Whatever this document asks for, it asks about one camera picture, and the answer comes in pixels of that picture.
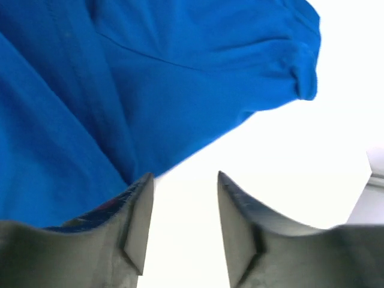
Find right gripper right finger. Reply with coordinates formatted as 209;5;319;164
217;172;383;288

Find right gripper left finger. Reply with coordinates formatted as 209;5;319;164
1;173;154;287

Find blue printed t-shirt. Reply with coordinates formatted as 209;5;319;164
1;1;321;227

